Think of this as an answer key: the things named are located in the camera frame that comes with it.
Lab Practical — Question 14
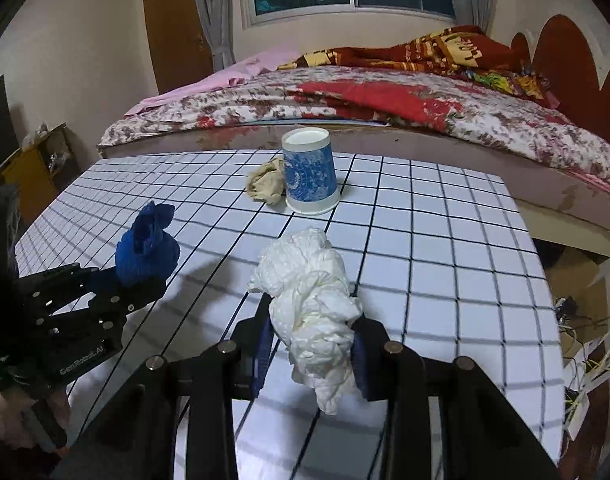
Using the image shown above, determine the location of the white router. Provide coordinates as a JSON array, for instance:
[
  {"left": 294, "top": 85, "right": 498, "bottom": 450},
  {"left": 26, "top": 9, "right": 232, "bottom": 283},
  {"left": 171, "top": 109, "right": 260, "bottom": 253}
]
[{"left": 562, "top": 330, "right": 610, "bottom": 437}]

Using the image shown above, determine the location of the pink sheet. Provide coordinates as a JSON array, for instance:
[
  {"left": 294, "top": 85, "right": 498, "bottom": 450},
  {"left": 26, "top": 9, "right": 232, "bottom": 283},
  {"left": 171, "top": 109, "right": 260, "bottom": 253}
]
[{"left": 125, "top": 45, "right": 307, "bottom": 117}]

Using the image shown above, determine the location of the bed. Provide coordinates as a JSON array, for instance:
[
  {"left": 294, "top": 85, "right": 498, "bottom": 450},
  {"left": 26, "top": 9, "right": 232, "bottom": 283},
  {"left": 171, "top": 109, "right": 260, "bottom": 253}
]
[{"left": 96, "top": 25, "right": 610, "bottom": 242}]

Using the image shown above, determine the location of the cardboard box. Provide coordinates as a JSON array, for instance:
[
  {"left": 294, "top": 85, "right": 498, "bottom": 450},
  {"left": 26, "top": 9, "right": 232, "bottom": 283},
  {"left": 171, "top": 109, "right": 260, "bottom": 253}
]
[{"left": 535, "top": 245, "right": 610, "bottom": 312}]

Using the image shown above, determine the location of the floral bedspread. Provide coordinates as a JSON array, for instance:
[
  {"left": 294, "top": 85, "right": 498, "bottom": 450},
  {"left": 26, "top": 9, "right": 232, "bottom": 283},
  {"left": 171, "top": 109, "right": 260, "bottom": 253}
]
[{"left": 98, "top": 67, "right": 610, "bottom": 197}]

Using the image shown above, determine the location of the cream and red headboard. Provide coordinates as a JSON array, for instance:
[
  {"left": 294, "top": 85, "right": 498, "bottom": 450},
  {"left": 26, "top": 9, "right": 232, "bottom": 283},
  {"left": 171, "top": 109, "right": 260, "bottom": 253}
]
[{"left": 510, "top": 10, "right": 610, "bottom": 107}]

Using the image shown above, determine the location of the red patterned blanket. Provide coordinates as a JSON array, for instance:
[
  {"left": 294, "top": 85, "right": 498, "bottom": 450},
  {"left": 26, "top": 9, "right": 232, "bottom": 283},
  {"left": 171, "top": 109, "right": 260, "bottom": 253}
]
[{"left": 277, "top": 25, "right": 559, "bottom": 109}]

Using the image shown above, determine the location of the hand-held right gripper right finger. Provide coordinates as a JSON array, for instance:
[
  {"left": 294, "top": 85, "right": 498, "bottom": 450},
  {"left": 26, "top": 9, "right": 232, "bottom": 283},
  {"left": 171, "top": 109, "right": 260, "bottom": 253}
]
[{"left": 350, "top": 310, "right": 560, "bottom": 480}]

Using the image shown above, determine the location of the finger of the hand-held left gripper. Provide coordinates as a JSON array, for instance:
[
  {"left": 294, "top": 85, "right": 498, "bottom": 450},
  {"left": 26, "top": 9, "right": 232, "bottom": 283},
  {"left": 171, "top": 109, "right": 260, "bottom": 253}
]
[
  {"left": 16, "top": 261, "right": 120, "bottom": 307},
  {"left": 34, "top": 276, "right": 167, "bottom": 342}
]

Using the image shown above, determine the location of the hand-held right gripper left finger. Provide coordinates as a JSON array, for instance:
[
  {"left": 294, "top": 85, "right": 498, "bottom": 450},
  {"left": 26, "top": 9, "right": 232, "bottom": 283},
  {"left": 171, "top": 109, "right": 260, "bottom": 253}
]
[{"left": 50, "top": 292, "right": 276, "bottom": 480}]

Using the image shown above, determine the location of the blue patterned paper cup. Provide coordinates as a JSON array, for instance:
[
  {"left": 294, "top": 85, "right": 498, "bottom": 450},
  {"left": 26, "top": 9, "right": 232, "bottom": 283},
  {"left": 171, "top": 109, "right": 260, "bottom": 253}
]
[{"left": 281, "top": 127, "right": 340, "bottom": 216}]

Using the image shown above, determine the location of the blue cloth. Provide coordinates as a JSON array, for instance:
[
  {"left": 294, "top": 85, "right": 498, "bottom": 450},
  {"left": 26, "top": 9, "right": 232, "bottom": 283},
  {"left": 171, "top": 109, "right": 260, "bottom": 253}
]
[{"left": 115, "top": 201, "right": 182, "bottom": 289}]

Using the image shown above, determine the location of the person's left hand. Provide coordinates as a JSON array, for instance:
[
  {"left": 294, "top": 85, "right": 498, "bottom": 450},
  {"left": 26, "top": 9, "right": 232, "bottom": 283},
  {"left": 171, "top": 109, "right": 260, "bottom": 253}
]
[{"left": 0, "top": 389, "right": 72, "bottom": 461}]

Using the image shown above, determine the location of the brown wooden door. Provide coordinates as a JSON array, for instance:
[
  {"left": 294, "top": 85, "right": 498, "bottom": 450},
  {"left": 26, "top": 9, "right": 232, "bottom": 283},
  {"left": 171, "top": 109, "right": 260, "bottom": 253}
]
[{"left": 142, "top": 0, "right": 216, "bottom": 96}]

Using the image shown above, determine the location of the wooden shelf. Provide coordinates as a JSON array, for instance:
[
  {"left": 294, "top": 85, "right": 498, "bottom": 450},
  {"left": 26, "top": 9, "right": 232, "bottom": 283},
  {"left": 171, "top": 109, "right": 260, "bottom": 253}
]
[{"left": 0, "top": 122, "right": 82, "bottom": 222}]

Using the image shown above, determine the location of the white grid tablecloth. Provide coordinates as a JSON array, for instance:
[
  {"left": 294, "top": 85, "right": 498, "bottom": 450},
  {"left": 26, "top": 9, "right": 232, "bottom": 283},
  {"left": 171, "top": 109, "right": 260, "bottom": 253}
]
[{"left": 12, "top": 150, "right": 564, "bottom": 467}]

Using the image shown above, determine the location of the crumpled beige paper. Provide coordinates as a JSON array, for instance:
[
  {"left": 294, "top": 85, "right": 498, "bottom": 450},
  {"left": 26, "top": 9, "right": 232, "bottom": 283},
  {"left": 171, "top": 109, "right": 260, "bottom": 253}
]
[{"left": 246, "top": 157, "right": 287, "bottom": 206}]

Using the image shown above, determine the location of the white tissue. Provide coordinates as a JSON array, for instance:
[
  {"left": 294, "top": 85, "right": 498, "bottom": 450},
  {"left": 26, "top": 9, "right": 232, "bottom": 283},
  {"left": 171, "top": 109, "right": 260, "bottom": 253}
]
[{"left": 247, "top": 227, "right": 364, "bottom": 416}]

